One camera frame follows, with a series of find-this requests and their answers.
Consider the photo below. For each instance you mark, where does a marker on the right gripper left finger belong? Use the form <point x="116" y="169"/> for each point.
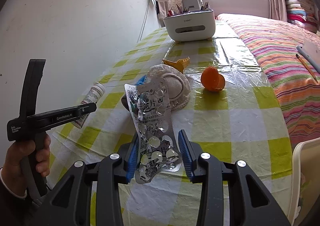
<point x="69" y="202"/>

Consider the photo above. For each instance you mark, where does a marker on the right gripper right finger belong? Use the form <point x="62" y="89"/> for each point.
<point x="250" y="202"/>

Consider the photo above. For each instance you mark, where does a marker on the silver pill blister pack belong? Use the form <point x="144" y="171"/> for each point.
<point x="149" y="107"/>

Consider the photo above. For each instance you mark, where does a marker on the white plastic trash bin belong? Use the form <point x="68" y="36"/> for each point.
<point x="304" y="203"/>

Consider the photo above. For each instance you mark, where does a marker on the left hand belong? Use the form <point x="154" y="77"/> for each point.
<point x="11" y="172"/>

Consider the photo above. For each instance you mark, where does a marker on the white medicine bottle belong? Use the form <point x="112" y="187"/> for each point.
<point x="96" y="91"/>

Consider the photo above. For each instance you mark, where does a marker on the striped bed cover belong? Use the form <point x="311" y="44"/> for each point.
<point x="273" y="44"/>

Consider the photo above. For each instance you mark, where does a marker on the orange plastic cup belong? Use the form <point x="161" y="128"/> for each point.
<point x="212" y="80"/>

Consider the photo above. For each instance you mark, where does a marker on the yellow pencil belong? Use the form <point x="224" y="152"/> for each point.
<point x="306" y="66"/>

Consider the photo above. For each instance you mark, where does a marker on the yellow origami paper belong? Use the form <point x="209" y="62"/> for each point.
<point x="179" y="65"/>

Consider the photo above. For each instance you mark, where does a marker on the grey blue notebook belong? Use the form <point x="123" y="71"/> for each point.
<point x="311" y="52"/>

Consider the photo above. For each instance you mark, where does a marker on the white tissue organizer box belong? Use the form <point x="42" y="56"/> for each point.
<point x="191" y="26"/>

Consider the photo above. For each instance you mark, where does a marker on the stack of folded quilts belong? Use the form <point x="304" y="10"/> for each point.
<point x="302" y="13"/>

